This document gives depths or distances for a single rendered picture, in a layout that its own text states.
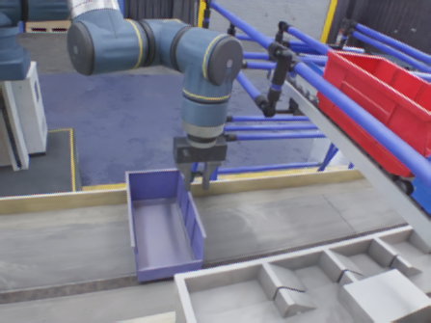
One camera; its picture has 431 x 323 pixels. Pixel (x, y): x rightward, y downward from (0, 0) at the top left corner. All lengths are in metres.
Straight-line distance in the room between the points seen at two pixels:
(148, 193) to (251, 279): 0.50
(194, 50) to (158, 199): 0.61
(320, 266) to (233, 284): 0.23
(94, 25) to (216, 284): 0.59
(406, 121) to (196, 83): 0.39
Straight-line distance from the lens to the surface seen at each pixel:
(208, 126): 0.63
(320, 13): 12.80
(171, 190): 1.03
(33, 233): 1.03
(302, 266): 0.75
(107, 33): 0.61
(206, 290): 0.66
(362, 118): 0.55
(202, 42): 0.59
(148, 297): 0.82
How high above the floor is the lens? 1.46
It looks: 32 degrees down
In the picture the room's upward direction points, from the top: 9 degrees clockwise
